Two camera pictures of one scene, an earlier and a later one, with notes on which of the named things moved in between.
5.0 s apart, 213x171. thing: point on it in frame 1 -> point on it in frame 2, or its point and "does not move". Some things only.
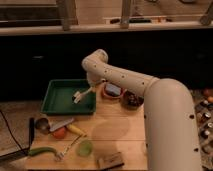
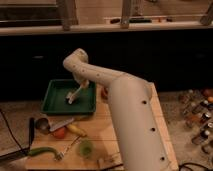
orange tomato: (60, 133) does not move
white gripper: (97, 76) -> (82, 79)
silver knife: (57, 123) does not move
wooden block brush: (110, 161) does not move
